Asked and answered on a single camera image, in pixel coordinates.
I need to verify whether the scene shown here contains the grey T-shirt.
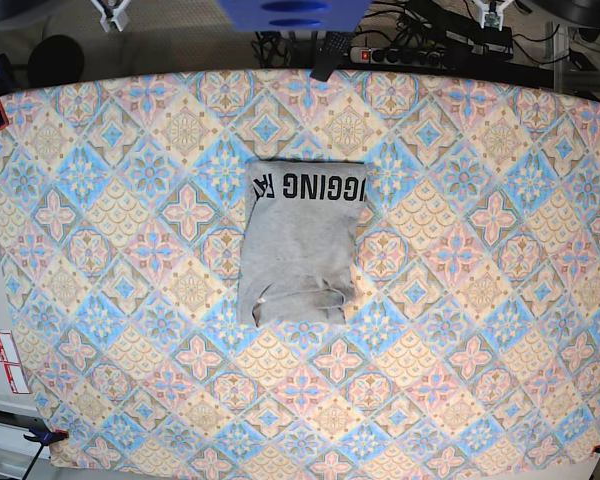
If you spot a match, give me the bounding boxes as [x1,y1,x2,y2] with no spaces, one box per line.
[237,159,367,327]

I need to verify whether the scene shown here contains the black power strip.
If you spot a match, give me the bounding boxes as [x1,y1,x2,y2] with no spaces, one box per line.
[349,46,446,68]

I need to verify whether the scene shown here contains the patterned tablecloth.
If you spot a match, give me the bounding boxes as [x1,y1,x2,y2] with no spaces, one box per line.
[0,70,600,479]

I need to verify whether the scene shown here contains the red white stickers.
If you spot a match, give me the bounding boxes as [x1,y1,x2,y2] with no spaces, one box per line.
[0,331,30,395]

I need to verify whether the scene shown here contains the blue orange clamp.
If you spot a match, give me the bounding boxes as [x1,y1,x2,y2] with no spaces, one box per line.
[22,427,70,480]

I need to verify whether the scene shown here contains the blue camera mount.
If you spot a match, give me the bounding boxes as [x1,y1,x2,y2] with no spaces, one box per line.
[218,0,371,32]

